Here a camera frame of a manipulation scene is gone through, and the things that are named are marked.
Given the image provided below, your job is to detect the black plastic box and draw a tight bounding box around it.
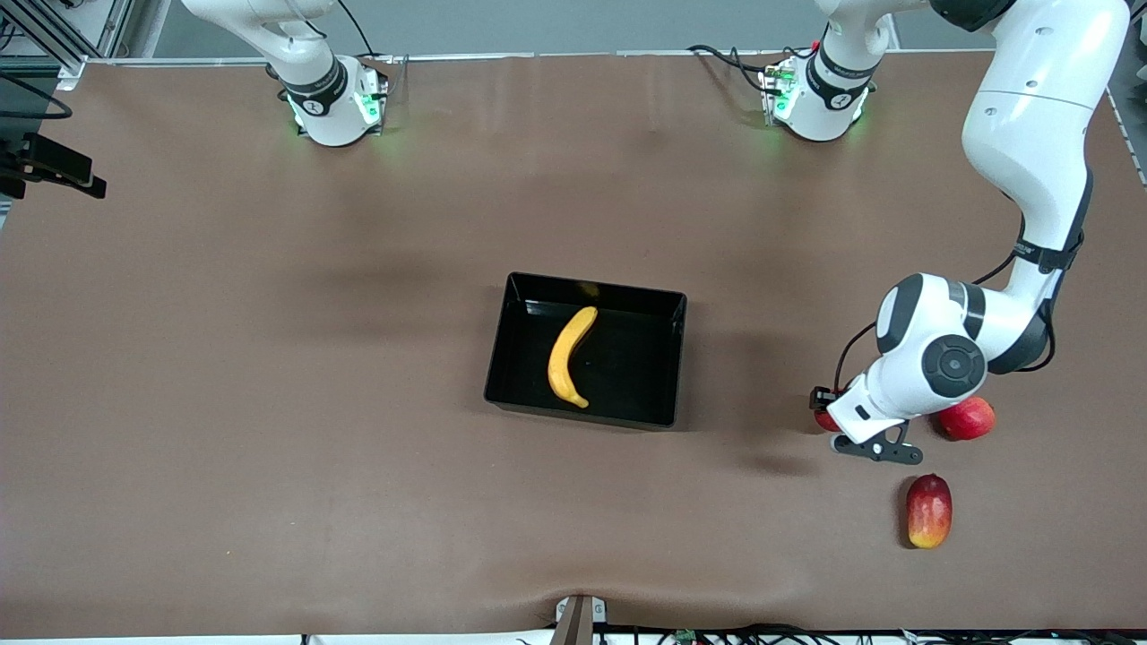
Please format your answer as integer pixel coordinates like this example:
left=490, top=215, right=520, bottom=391
left=484, top=272, right=688, bottom=429

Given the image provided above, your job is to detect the yellow banana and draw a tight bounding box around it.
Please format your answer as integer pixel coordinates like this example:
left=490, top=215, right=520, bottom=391
left=548, top=306, right=599, bottom=409

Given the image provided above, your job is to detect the red yellow mango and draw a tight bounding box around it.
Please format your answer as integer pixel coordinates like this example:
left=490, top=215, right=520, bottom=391
left=905, top=474, right=953, bottom=549

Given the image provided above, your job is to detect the brown table cover sheet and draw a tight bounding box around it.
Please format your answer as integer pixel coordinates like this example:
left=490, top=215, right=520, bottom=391
left=0, top=49, right=1147, bottom=639

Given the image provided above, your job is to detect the grey metal edge bracket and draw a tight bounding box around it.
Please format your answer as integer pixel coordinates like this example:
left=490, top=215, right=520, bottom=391
left=555, top=595, right=608, bottom=645

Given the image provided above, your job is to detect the black base power cable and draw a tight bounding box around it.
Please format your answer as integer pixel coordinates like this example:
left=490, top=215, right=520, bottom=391
left=687, top=43, right=773, bottom=92
left=336, top=0, right=377, bottom=56

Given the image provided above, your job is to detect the aluminium frame rail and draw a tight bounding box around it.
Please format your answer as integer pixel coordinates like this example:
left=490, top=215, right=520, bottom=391
left=0, top=0, right=135, bottom=82

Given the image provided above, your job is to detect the black clamp mount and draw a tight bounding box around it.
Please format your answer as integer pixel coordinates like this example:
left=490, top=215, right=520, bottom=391
left=0, top=133, right=108, bottom=200

